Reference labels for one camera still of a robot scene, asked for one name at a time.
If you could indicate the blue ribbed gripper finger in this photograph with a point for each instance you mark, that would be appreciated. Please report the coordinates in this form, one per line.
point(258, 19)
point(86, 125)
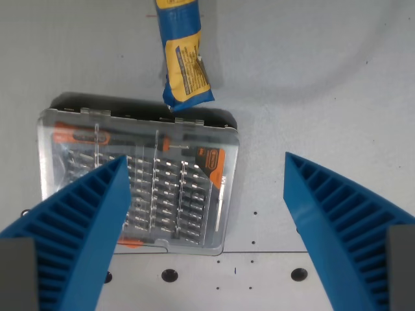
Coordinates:
point(84, 226)
point(337, 226)

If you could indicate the blue and yellow snack bag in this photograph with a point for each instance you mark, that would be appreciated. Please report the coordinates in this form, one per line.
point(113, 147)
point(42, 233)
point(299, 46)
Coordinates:
point(185, 58)

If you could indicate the clear screwdriver bit set case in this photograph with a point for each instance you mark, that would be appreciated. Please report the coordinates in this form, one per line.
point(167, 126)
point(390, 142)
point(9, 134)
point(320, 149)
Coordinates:
point(168, 181)

